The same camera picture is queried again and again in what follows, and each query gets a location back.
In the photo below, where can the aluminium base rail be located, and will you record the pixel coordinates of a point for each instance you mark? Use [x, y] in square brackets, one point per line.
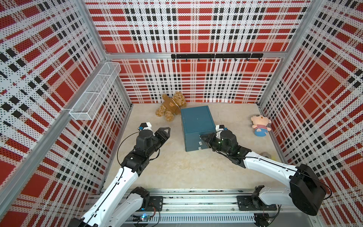
[207, 206]

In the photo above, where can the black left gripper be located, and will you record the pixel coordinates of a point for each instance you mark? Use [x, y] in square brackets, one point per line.
[166, 136]

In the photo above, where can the green circuit board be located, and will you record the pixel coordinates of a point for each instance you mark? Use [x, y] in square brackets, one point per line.
[141, 218]

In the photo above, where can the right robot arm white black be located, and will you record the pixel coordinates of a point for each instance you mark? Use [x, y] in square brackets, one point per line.
[302, 188]

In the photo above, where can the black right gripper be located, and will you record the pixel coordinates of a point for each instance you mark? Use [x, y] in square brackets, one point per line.
[210, 138]

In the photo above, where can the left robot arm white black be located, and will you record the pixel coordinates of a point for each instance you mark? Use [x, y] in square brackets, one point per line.
[110, 210]

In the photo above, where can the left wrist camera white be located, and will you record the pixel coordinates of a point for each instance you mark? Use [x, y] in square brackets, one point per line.
[145, 126]

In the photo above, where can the black hook rail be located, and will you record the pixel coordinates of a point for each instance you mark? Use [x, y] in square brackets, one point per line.
[246, 56]

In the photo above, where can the plush doll striped shirt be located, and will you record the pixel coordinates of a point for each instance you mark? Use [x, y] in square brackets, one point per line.
[260, 125]

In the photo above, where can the teal drawer cabinet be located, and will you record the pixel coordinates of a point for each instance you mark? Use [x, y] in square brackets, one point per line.
[196, 121]

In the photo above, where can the brown teddy bear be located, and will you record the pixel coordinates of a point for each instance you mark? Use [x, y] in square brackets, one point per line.
[171, 106]

